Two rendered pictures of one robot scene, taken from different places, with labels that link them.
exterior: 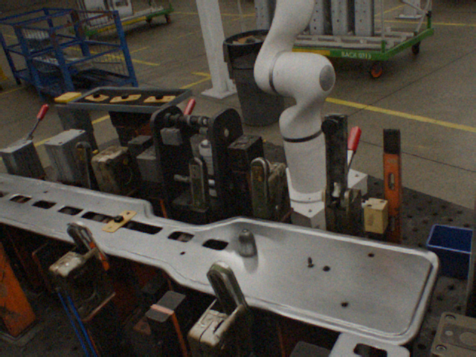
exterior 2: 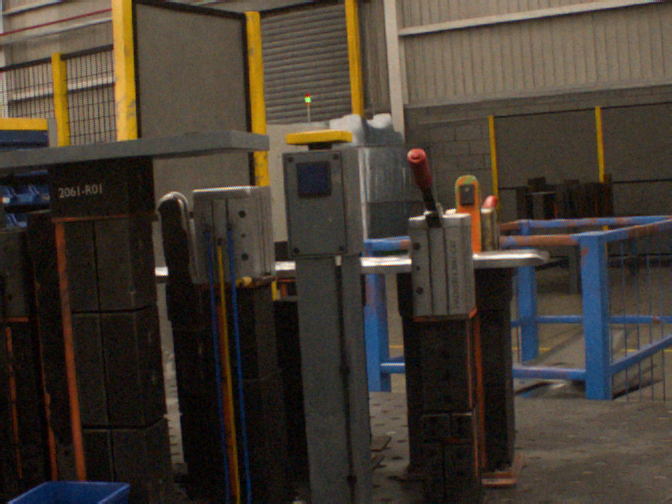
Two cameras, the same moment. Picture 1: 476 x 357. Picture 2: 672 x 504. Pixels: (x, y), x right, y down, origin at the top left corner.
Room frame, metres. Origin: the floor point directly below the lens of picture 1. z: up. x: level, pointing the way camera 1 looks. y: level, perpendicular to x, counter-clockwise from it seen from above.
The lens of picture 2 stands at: (2.59, 0.04, 1.09)
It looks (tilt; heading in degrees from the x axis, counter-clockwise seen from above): 3 degrees down; 157
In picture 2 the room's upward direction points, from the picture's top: 4 degrees counter-clockwise
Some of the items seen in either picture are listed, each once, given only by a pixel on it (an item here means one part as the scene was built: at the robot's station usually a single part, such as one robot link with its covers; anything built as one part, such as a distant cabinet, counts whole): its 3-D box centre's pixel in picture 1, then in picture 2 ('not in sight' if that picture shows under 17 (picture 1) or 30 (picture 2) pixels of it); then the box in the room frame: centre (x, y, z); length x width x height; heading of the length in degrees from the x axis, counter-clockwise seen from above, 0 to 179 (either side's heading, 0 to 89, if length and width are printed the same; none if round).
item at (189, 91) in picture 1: (127, 99); (100, 154); (1.34, 0.28, 1.16); 0.37 x 0.14 x 0.02; 54
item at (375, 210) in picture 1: (378, 282); not in sight; (0.72, -0.23, 0.88); 0.04 x 0.04 x 0.36; 54
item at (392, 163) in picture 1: (393, 248); not in sight; (0.73, -0.26, 0.95); 0.03 x 0.01 x 0.50; 54
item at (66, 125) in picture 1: (91, 163); (333, 355); (1.50, 0.49, 0.92); 0.08 x 0.08 x 0.44; 54
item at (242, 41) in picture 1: (258, 78); not in sight; (4.01, -0.30, 0.36); 0.54 x 0.50 x 0.73; 124
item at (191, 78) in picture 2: not in sight; (200, 225); (-2.12, 1.35, 1.00); 1.04 x 0.14 x 2.00; 124
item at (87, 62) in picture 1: (76, 59); not in sight; (5.83, 1.65, 0.47); 1.20 x 0.80 x 0.95; 36
